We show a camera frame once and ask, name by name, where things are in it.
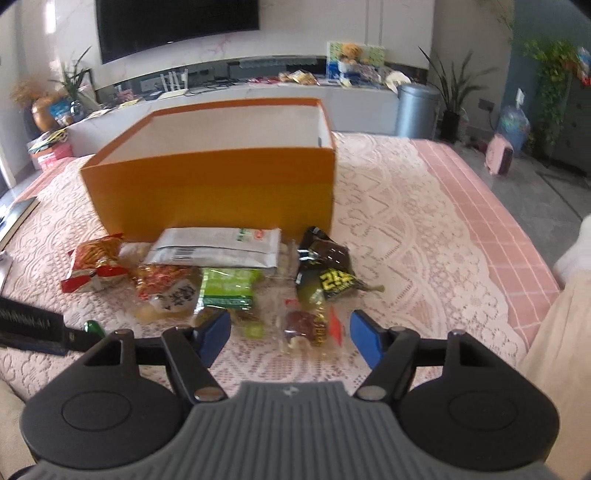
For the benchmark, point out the tall potted plant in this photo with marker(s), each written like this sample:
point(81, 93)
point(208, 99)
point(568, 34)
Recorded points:
point(450, 101)

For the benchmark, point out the blue water jug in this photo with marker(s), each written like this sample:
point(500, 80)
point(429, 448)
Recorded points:
point(513, 127)

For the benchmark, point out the grey television console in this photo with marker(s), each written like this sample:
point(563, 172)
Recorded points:
point(258, 104)

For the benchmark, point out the person's white sock foot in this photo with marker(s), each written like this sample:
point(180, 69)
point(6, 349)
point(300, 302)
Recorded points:
point(575, 258)

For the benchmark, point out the copper vase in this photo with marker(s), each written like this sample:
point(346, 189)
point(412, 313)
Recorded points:
point(46, 113)

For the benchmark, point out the green snack packet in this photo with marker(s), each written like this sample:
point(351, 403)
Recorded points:
point(228, 286)

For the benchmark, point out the grey cabinet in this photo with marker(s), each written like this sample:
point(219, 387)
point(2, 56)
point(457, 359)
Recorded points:
point(577, 124)

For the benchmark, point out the red and clear snack packet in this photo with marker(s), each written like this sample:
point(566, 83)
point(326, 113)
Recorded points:
point(166, 288)

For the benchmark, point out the green climbing plant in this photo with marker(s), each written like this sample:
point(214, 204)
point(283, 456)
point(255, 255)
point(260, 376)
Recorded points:
point(551, 78)

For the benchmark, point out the clear packet of red dates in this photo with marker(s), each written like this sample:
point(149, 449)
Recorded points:
point(307, 325)

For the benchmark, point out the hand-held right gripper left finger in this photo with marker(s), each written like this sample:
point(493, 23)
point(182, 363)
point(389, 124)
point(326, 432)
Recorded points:
point(216, 333)

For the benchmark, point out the grey trash can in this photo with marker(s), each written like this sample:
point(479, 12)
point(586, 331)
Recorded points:
point(416, 110)

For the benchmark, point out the black and yellow snack packet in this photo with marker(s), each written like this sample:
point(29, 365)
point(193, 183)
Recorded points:
point(328, 272)

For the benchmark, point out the pink storage box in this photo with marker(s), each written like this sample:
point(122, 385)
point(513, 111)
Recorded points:
point(53, 157)

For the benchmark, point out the pink stool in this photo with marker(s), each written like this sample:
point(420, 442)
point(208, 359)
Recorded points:
point(499, 154)

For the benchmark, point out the pink lace bedspread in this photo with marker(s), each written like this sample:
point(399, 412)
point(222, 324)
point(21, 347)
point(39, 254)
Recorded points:
point(415, 240)

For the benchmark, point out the black television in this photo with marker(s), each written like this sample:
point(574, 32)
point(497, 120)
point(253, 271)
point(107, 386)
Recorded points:
point(180, 25)

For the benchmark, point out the plush toy gift box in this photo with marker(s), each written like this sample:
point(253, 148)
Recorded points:
point(353, 62)

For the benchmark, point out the white router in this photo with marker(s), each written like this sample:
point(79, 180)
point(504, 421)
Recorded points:
point(173, 87)

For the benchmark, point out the orange cardboard box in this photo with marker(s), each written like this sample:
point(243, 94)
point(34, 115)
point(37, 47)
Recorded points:
point(217, 189)

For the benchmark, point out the white snack packet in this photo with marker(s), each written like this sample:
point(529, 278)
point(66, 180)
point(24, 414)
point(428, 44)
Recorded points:
point(217, 247)

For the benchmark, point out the dark book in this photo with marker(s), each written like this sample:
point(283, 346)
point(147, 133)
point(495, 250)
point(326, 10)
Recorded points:
point(18, 219)

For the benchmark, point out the small potted plant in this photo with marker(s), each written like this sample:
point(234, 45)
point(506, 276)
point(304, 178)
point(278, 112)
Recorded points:
point(74, 85)

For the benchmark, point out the person's beige leg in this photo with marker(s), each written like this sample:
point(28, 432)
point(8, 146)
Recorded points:
point(561, 360)

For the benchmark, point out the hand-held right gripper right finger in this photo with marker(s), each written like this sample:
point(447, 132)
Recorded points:
point(364, 337)

